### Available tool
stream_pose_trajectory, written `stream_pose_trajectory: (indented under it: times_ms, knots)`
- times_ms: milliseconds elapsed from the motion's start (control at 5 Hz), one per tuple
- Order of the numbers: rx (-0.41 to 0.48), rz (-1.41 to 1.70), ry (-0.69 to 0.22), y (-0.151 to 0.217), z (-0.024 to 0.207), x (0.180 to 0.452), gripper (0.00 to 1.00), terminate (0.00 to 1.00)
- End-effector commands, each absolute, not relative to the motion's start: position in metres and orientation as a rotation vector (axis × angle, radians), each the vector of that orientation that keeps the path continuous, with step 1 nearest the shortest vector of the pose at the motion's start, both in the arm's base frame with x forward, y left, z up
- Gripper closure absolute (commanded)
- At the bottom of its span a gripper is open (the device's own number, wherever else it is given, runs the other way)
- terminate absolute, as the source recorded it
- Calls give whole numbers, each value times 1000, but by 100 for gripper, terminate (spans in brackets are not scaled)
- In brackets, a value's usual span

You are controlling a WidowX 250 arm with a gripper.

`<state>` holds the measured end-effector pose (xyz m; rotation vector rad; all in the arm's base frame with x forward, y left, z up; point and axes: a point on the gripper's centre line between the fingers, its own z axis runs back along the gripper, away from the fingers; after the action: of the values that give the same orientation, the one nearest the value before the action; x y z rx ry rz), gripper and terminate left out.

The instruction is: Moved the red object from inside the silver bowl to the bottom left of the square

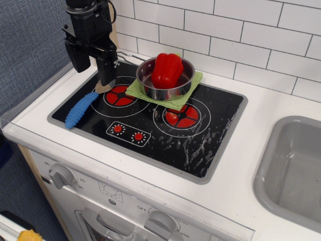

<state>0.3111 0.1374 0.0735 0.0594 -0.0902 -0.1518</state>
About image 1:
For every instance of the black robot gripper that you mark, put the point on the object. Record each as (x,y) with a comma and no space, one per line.
(79,37)

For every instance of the red toy bell pepper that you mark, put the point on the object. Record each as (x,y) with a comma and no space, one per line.
(167,70)

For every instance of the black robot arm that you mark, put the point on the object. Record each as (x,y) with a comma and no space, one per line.
(80,3)

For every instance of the green dish cloth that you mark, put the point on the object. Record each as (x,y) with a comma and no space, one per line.
(135,90)

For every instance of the small steel pot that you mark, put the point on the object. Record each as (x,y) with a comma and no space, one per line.
(144,73)

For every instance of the grey left oven knob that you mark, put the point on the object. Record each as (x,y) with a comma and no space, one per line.
(60,176)

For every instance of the grey oven knob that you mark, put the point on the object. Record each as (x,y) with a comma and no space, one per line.
(60,176)
(160,224)

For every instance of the black toy stovetop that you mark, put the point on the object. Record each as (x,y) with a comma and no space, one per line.
(188,142)

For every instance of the white toy oven door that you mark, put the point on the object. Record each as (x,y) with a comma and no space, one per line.
(109,226)

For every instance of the grey right oven knob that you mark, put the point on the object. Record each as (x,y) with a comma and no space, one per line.
(160,224)

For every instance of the yellow object at corner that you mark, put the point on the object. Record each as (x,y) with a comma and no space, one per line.
(29,235)

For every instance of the grey toy sink basin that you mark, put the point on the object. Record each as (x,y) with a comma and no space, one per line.
(287,182)

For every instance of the blue handled metal spoon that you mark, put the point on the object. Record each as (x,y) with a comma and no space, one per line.
(79,109)

